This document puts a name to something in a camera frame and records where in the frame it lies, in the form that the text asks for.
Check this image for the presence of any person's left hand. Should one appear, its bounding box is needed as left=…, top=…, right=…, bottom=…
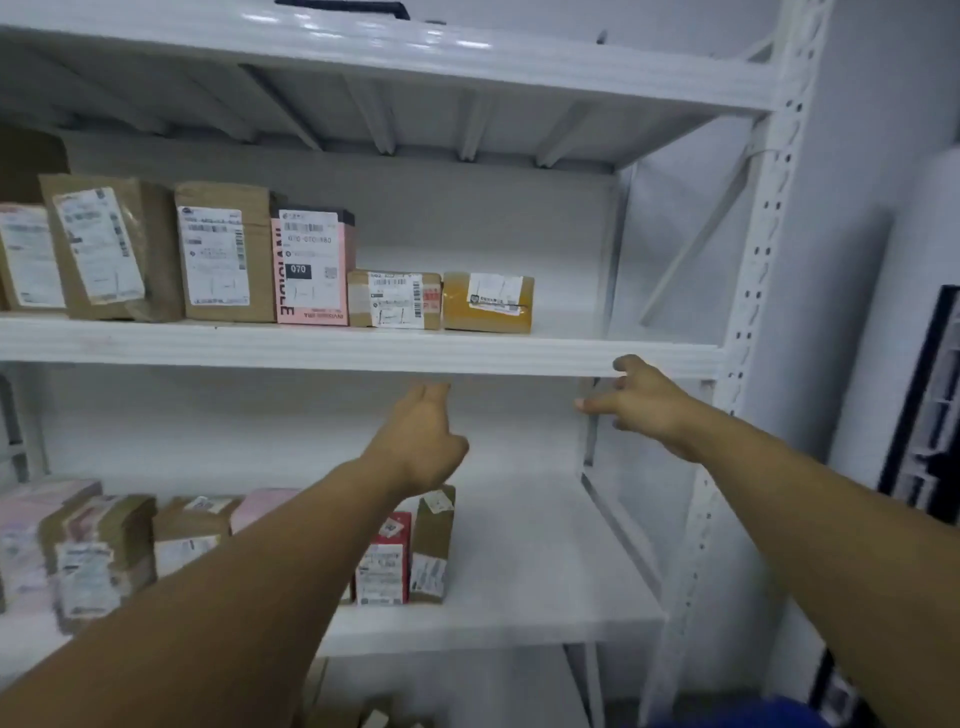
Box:
left=359, top=382, right=470, bottom=496

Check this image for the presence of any person's right hand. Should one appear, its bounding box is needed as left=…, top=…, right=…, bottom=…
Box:
left=575, top=354, right=710, bottom=463

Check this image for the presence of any small red box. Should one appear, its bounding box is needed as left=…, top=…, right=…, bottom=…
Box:
left=352, top=512, right=414, bottom=607

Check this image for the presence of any white metal shelf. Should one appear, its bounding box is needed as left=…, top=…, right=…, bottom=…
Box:
left=0, top=0, right=834, bottom=728

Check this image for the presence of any yellow taped parcel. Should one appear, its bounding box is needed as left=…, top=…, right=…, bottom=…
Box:
left=442, top=271, right=536, bottom=335

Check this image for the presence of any taped brown parcel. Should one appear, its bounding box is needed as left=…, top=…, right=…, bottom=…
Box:
left=347, top=269, right=444, bottom=331

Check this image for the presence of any pink box wrinkled label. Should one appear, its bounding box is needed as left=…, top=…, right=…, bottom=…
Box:
left=228, top=487, right=301, bottom=535

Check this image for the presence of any pink black lettered box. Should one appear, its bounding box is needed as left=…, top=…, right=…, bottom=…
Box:
left=269, top=206, right=358, bottom=328

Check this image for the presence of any brown parcel 1012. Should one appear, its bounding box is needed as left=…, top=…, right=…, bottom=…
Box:
left=152, top=494, right=245, bottom=580

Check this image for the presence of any red-taped parcel marked 1-2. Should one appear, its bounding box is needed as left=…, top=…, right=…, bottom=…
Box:
left=38, top=493, right=157, bottom=635

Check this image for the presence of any blue plastic crate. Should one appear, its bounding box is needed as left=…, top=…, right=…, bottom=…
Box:
left=652, top=697, right=826, bottom=728

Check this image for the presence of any small parcel yellow tape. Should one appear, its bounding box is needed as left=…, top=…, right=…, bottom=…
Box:
left=0, top=202, right=67, bottom=313

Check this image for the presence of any person's left forearm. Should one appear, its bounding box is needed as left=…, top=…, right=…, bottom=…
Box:
left=0, top=461, right=414, bottom=728

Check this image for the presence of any person's right forearm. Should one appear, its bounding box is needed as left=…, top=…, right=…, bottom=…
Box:
left=686, top=404, right=960, bottom=728

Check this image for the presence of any white standing air conditioner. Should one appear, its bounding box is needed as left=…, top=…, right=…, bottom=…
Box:
left=764, top=142, right=960, bottom=728

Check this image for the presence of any black flat device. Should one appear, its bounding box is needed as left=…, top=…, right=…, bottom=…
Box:
left=273, top=0, right=412, bottom=22

